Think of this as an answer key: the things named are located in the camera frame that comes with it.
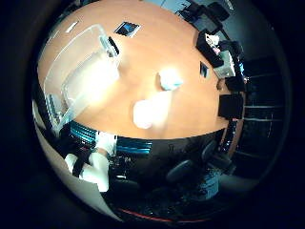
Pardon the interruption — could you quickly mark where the clear plastic storage container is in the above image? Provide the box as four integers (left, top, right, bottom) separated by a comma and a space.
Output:
43, 23, 122, 136

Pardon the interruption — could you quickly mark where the black flat box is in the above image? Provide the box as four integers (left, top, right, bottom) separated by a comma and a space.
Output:
217, 93, 245, 121

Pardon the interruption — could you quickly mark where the dark shelving unit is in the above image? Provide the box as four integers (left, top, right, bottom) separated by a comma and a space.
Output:
242, 56, 285, 160

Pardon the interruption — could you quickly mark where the white cardboard box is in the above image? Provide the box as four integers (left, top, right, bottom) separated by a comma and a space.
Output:
213, 51, 237, 79

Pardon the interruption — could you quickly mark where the black open bin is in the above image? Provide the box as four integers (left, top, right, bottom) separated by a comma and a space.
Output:
195, 29, 225, 69

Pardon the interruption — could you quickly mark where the black office chair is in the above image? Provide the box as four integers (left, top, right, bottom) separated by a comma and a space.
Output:
165, 139, 237, 204

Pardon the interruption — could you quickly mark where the white tape strip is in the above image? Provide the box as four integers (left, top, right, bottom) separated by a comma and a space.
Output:
65, 20, 80, 33

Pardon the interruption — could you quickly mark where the blue ribbed aluminium rail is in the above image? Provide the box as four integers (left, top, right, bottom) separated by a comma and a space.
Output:
69, 120, 153, 156

